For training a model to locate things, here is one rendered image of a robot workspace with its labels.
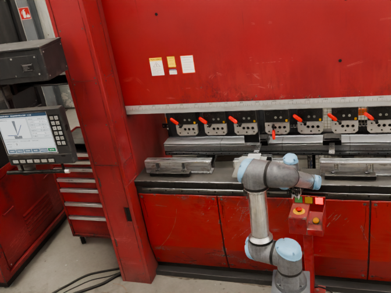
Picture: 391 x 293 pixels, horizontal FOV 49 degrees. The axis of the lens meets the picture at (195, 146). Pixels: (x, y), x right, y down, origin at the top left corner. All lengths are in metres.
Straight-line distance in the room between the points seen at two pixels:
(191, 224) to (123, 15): 1.50
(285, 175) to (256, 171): 0.13
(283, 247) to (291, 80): 1.04
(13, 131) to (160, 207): 1.13
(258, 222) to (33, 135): 1.44
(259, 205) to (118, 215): 1.47
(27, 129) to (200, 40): 1.16
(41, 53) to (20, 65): 0.16
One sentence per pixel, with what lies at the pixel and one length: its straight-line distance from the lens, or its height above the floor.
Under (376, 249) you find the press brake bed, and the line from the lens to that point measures 3.04.
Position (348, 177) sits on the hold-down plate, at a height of 0.90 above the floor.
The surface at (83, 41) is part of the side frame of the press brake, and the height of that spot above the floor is 1.90.
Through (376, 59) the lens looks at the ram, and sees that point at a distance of 2.58.
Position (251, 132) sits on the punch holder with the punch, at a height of 1.19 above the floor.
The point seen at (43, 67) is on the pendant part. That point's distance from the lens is 2.55.
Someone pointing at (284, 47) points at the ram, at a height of 1.72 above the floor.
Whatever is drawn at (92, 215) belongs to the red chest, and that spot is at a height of 0.36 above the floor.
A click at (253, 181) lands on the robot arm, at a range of 1.89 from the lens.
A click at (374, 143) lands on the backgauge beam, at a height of 0.97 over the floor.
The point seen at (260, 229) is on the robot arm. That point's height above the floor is 1.08.
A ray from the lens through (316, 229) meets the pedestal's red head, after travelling 2.67.
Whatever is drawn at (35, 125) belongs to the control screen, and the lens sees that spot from 2.69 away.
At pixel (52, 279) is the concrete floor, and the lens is 3.91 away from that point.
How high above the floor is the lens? 2.29
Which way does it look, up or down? 24 degrees down
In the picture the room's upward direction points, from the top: 9 degrees counter-clockwise
